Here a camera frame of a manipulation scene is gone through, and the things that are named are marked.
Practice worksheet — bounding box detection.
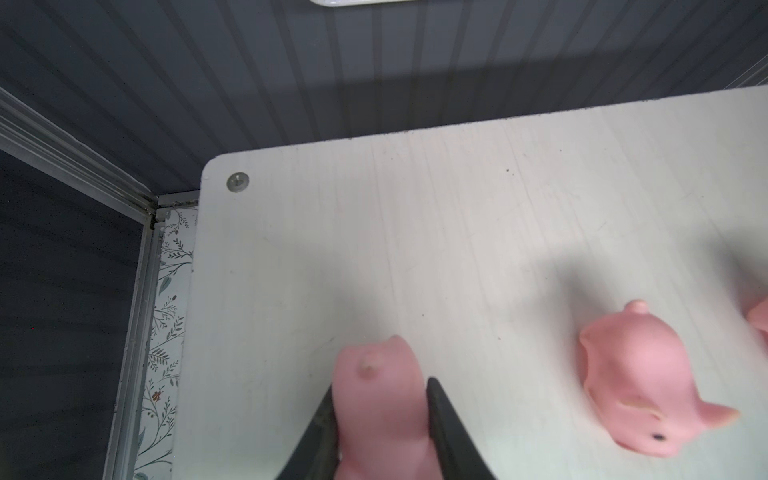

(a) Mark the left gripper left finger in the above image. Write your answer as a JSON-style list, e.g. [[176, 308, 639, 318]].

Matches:
[[276, 388, 339, 480]]

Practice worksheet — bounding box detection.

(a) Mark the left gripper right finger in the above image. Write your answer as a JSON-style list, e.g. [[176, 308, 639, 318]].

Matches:
[[426, 377, 496, 480]]

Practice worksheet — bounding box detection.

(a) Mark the pink pig toy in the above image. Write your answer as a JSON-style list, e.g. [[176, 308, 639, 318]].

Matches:
[[579, 300, 740, 458], [331, 335, 443, 479], [746, 298, 768, 341]]

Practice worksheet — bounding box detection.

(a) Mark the white two-tier shelf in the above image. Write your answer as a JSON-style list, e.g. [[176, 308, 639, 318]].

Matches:
[[173, 87, 767, 479]]

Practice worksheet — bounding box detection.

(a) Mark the floral patterned mat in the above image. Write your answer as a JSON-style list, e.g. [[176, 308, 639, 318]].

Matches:
[[132, 206, 198, 479]]

